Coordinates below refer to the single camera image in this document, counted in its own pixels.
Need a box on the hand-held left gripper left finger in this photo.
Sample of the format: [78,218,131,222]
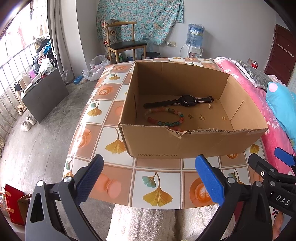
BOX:
[25,154,104,241]

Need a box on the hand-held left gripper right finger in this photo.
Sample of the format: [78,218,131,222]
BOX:
[195,154,273,241]

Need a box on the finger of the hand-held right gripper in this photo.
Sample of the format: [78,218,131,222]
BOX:
[248,153,278,183]
[274,147,296,166]

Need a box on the brown cardboard box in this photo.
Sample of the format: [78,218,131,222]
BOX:
[118,60,269,159]

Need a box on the black wrist watch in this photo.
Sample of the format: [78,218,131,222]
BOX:
[143,95,214,109]

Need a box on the colourful beaded bracelet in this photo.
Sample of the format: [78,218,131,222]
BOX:
[144,107,185,131]

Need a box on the person's right hand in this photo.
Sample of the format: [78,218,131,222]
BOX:
[273,213,284,240]

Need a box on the blue pillow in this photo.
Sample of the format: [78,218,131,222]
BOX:
[265,82,296,151]

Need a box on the white fluffy rug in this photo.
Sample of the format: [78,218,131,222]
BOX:
[110,203,233,241]

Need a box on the red paper bag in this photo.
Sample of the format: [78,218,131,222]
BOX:
[4,184,25,226]

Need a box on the pair of white shoes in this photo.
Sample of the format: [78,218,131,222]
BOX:
[21,115,37,131]

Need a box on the grey lace pillow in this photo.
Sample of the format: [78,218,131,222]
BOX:
[232,60,274,88]

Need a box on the dark grey cabinet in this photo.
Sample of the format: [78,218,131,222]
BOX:
[22,67,69,123]

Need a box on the dark red door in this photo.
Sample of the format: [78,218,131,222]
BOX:
[264,23,296,86]

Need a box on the white plastic bag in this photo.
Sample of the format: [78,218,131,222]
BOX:
[82,55,109,81]

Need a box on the white water dispenser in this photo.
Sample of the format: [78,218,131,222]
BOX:
[184,44,204,58]

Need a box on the metal window railing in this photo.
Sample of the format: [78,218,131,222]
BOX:
[0,40,50,149]

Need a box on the pile of clothes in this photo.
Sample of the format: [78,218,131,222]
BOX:
[32,38,57,70]

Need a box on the grey curtain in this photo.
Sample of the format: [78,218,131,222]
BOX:
[47,0,75,82]

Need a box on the wooden chair with black seat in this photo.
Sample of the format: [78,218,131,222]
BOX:
[105,22,148,64]

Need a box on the blue water bottle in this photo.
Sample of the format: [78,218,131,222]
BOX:
[187,23,205,48]

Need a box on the patterned paper bag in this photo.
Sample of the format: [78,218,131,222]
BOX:
[101,20,116,59]

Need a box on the teal floral hanging cloth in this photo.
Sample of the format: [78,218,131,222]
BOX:
[97,0,185,45]

